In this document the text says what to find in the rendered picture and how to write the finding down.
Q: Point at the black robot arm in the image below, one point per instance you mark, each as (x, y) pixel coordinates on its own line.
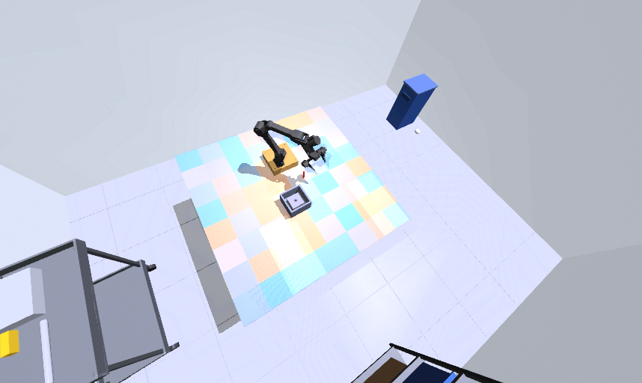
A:
(262, 128)

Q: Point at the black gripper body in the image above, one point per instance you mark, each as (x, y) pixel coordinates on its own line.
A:
(305, 163)

